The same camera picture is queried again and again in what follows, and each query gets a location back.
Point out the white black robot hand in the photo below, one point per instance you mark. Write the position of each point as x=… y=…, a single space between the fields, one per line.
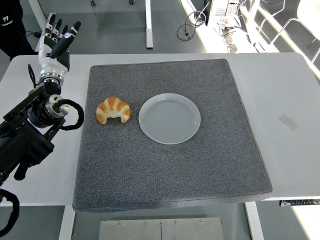
x=48 y=61

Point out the golden croissant bread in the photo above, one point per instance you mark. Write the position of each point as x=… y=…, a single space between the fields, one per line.
x=112 y=107

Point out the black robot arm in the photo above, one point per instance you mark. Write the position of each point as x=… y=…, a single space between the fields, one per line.
x=25 y=147

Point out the light grey round plate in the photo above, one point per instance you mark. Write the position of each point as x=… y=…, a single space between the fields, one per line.
x=170 y=120

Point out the grey metal plate with screws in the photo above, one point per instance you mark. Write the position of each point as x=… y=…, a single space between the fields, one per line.
x=160 y=228

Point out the person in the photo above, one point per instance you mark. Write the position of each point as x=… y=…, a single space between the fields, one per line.
x=10 y=30

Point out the white desk leg with foot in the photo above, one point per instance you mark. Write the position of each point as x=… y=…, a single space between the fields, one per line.
x=37 y=10
x=148 y=25

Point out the white table leg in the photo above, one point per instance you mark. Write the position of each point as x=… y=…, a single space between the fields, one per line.
x=253 y=220
x=67 y=222

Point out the grey felt table mat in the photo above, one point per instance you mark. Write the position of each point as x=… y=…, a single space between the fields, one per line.
x=175 y=170

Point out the white equipment box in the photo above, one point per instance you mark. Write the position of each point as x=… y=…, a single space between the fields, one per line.
x=220 y=10

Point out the white power strip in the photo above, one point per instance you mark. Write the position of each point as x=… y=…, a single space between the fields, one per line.
x=232 y=46

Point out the black table control panel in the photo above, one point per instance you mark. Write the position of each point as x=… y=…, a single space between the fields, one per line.
x=300 y=202

